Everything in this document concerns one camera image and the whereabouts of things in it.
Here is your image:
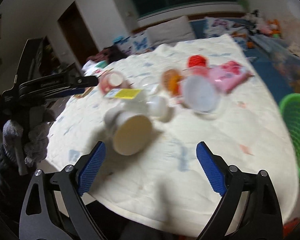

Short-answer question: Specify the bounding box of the clear storage bin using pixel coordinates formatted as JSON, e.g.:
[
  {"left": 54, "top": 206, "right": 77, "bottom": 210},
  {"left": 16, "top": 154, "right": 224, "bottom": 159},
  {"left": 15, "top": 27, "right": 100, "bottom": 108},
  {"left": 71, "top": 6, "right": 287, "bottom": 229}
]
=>
[{"left": 270, "top": 41, "right": 300, "bottom": 82}]

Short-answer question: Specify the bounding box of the red snack cup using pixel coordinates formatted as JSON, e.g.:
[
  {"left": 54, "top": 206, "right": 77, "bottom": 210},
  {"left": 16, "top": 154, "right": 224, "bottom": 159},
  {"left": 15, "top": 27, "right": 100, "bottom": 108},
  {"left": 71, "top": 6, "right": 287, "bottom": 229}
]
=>
[{"left": 98, "top": 70, "right": 130, "bottom": 94}]

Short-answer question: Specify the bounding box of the butterfly pillow left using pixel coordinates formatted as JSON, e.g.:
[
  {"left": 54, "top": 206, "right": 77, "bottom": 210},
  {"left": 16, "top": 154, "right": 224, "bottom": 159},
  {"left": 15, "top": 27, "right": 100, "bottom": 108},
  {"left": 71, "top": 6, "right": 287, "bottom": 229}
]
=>
[{"left": 114, "top": 31, "right": 152, "bottom": 56}]

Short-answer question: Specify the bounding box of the blue mattress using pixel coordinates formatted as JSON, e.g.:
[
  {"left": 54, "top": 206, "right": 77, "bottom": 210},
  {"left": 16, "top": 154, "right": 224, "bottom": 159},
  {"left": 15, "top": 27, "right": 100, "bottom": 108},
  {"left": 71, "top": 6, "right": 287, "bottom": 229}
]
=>
[{"left": 190, "top": 18, "right": 293, "bottom": 105}]

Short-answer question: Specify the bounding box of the small white plastic cup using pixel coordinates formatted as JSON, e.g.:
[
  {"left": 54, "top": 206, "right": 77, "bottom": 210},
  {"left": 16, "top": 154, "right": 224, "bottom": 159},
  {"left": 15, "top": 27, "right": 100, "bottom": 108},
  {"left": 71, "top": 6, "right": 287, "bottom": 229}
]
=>
[{"left": 147, "top": 95, "right": 170, "bottom": 119}]

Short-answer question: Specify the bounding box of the butterfly pillow right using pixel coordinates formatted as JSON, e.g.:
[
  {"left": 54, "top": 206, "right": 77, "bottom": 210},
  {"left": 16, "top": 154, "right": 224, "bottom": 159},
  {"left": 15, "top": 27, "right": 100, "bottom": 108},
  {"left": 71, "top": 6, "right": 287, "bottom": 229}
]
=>
[{"left": 203, "top": 17, "right": 248, "bottom": 51}]

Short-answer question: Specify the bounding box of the pink tissue pack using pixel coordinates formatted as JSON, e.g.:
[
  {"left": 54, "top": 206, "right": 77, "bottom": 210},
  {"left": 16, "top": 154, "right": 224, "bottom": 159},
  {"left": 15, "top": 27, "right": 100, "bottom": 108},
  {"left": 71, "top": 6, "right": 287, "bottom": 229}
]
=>
[{"left": 208, "top": 61, "right": 253, "bottom": 94}]

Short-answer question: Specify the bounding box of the beige pillow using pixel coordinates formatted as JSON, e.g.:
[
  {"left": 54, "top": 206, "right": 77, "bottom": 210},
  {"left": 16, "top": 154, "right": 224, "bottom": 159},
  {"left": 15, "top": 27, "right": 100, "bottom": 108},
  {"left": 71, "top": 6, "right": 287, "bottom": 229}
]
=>
[{"left": 146, "top": 16, "right": 196, "bottom": 47}]

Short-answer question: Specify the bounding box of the plush toys pile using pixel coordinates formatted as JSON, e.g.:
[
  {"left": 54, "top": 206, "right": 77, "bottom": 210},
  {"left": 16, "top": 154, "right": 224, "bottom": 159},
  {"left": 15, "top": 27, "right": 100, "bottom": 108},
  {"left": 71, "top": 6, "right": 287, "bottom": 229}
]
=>
[{"left": 243, "top": 9, "right": 282, "bottom": 38}]

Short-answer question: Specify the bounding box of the beige paper cup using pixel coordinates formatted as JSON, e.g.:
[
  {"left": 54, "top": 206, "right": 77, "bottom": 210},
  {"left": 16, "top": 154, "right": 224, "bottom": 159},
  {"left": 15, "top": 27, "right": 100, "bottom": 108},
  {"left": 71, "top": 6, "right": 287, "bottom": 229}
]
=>
[{"left": 104, "top": 107, "right": 153, "bottom": 156}]

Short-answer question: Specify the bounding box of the orange jelly cup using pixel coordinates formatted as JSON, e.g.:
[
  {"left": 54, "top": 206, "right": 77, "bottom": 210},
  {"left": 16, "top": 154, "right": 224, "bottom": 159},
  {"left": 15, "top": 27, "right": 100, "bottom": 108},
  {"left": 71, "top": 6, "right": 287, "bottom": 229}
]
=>
[{"left": 161, "top": 68, "right": 184, "bottom": 96}]

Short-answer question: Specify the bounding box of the yellow white small box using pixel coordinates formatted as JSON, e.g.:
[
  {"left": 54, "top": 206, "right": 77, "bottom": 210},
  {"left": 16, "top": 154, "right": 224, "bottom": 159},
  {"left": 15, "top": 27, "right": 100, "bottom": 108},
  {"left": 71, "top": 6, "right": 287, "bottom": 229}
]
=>
[{"left": 104, "top": 88, "right": 146, "bottom": 102}]

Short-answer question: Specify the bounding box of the dark clothes pile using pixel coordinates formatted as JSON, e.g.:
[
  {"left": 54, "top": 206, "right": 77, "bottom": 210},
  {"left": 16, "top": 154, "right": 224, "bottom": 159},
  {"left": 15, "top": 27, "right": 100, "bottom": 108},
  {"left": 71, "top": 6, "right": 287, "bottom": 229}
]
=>
[{"left": 87, "top": 45, "right": 127, "bottom": 64}]

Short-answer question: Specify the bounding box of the red mesh ball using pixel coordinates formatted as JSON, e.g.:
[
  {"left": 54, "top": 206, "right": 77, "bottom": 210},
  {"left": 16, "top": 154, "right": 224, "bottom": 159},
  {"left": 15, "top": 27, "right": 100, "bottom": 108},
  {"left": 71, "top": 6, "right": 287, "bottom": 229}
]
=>
[{"left": 187, "top": 55, "right": 208, "bottom": 68}]

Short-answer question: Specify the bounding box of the left grey gloved hand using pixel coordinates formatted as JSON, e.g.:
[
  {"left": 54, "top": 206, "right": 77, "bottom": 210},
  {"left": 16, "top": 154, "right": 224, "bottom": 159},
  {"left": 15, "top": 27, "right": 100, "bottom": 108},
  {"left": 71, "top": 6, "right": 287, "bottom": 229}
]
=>
[{"left": 2, "top": 108, "right": 55, "bottom": 175}]

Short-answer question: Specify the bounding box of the butterfly pillow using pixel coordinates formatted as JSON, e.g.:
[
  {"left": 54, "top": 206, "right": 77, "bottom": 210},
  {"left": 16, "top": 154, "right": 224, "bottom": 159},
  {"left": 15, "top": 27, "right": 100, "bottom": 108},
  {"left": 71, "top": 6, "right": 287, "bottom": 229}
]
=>
[
  {"left": 114, "top": 31, "right": 152, "bottom": 56},
  {"left": 203, "top": 17, "right": 248, "bottom": 51}
]

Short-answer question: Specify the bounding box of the white quilted blanket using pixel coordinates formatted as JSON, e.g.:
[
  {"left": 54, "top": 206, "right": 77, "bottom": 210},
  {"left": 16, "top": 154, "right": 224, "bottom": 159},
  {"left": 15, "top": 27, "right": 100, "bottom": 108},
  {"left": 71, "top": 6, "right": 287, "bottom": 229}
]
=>
[{"left": 46, "top": 33, "right": 300, "bottom": 238}]

